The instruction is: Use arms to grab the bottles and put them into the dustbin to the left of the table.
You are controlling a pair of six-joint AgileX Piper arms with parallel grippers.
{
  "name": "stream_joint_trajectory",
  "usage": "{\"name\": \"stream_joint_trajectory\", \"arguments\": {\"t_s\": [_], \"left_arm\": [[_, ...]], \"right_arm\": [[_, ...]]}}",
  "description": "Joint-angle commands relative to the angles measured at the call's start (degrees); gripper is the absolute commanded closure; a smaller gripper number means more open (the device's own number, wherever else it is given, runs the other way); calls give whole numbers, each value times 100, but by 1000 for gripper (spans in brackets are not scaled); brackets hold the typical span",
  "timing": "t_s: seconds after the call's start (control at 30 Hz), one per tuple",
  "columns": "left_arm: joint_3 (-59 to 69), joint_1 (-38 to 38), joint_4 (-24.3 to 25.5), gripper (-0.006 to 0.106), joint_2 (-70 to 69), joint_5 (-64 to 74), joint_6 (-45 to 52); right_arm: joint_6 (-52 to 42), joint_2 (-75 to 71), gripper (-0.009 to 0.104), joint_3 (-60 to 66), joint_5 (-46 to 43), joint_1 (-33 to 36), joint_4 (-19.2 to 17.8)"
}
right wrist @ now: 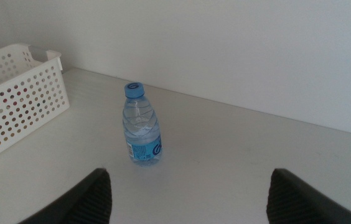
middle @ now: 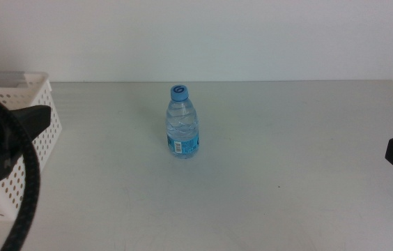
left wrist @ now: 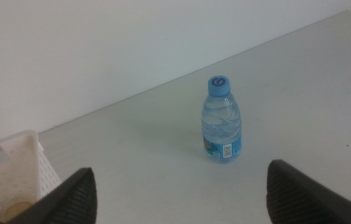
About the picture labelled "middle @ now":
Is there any white perforated plastic basket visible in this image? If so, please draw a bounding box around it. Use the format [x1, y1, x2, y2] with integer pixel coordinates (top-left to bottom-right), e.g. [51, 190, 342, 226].
[0, 70, 63, 221]

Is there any clear water bottle blue label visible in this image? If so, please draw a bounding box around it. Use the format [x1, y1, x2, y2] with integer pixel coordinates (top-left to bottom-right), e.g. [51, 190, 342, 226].
[166, 84, 200, 160]

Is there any thick black braided cable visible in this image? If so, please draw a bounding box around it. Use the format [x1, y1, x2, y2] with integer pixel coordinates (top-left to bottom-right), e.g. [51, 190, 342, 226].
[0, 79, 41, 251]

